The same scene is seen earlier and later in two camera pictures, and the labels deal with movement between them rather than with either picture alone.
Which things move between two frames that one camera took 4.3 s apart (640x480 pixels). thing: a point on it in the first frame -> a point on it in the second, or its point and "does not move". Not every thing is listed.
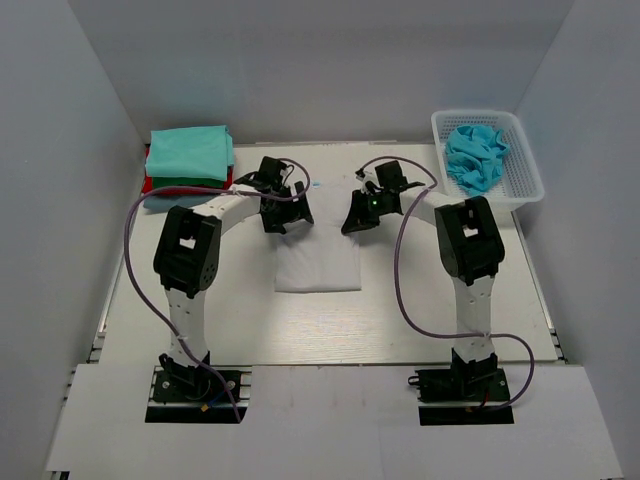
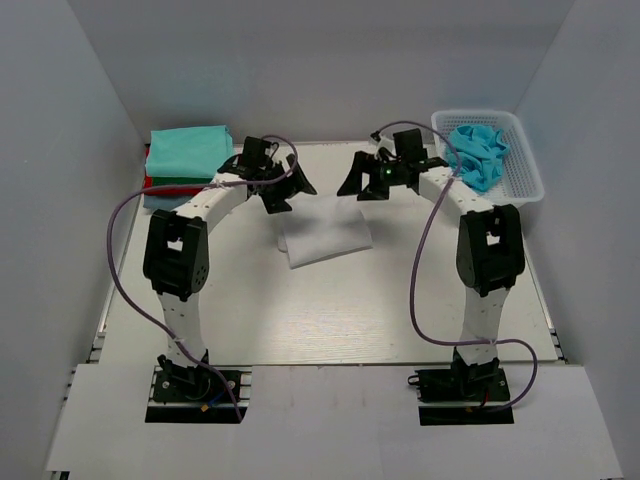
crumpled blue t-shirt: x=474 y=157 does not move
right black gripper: x=358 y=218 -> x=353 y=184
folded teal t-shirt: x=195 y=152 does not move
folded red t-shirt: x=147 y=184 does not move
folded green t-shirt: x=166 y=181 does not move
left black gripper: x=297 y=210 -> x=293 y=184
